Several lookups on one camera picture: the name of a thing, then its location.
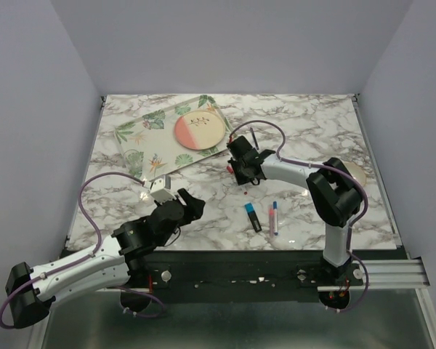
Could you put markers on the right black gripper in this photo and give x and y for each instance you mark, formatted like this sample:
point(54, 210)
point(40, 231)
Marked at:
point(239, 179)

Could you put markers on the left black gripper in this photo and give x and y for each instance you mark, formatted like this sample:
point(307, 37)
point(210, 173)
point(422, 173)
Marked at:
point(194, 206)

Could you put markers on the black marker blue tip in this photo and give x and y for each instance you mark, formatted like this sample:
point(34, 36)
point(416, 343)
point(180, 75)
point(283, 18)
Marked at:
point(250, 211)

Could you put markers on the white pen blue tip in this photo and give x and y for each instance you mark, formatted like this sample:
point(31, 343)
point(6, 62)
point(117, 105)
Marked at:
point(275, 218)

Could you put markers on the pink pen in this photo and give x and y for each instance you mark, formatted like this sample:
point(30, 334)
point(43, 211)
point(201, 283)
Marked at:
point(272, 220)

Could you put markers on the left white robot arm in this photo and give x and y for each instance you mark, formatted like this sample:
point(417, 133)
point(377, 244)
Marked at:
point(112, 261)

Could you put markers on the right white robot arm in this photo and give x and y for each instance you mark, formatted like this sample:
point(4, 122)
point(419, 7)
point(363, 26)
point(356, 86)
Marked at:
point(339, 199)

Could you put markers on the dark blue pen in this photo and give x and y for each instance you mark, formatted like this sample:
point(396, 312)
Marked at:
point(254, 138)

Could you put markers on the pink cream plate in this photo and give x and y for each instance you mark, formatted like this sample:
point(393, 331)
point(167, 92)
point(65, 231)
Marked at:
point(199, 130)

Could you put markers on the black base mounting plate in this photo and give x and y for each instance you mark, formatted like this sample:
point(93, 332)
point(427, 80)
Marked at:
point(240, 276)

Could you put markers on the leaf patterned tray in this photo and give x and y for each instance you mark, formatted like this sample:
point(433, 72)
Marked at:
point(148, 145)

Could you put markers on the small patterned bowl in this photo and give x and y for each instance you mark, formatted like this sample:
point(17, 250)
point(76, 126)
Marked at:
point(356, 172)

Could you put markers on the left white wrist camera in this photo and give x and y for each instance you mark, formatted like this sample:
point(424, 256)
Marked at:
point(160, 189)

